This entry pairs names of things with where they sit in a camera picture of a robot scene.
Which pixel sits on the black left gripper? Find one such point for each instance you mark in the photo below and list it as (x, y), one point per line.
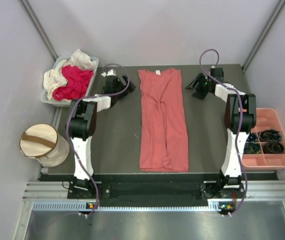
(131, 88)

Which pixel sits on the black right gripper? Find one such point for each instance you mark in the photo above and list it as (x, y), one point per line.
(198, 94)

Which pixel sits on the salmon pink t-shirt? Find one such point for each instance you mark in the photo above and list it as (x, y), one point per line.
(164, 135)

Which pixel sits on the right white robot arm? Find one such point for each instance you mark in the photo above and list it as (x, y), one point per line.
(240, 117)

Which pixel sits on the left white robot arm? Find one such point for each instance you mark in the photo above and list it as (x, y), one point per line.
(81, 126)

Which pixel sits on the magenta t-shirt in bin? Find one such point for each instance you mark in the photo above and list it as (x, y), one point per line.
(78, 81)

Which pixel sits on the cream t-shirt in bin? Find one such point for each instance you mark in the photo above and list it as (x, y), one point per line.
(57, 75)

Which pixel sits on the blue patterned coiled item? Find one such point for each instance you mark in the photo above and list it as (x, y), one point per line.
(252, 138)

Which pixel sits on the pink divided organizer tray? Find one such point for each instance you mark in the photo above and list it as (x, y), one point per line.
(267, 118)

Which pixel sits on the yellow blue coiled item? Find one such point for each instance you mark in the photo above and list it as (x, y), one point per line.
(252, 148)

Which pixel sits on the dark coiled item back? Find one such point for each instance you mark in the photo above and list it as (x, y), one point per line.
(270, 135)

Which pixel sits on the dark coiled item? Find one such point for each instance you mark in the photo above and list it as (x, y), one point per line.
(273, 148)
(270, 135)

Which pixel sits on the dark coiled item front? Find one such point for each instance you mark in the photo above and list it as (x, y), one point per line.
(273, 148)

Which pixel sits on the round cream fabric basket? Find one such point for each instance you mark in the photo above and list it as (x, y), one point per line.
(43, 143)

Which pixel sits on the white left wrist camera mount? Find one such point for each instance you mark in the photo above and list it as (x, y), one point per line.
(111, 72)

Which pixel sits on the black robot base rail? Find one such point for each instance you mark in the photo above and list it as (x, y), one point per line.
(155, 190)

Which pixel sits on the slotted cable duct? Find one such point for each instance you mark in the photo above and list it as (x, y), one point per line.
(83, 206)

